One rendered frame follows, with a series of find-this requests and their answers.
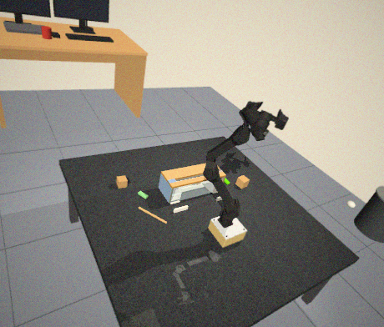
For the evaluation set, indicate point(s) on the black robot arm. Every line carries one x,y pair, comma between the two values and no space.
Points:
241,135

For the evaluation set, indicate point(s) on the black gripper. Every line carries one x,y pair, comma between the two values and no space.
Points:
280,121

